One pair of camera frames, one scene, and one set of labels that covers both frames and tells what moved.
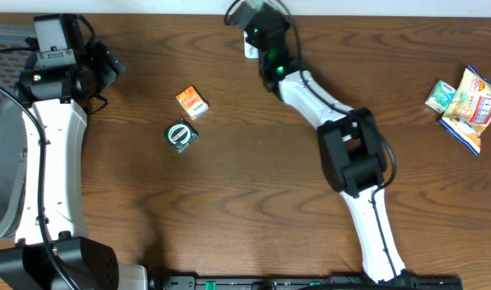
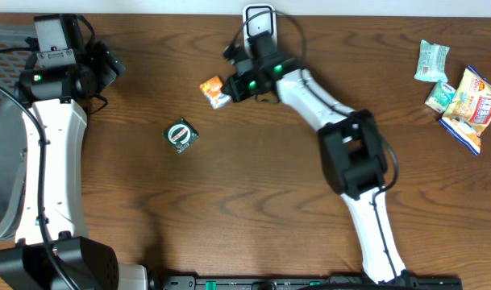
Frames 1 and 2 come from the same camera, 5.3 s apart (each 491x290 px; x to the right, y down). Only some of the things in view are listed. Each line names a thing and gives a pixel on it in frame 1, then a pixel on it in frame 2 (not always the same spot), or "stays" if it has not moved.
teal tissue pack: [440, 97] stays
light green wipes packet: [255, 4] -> [431, 64]
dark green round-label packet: [181, 136] stays
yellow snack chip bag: [470, 109] stays
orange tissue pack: [193, 102] -> [212, 89]
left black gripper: [107, 71] stays
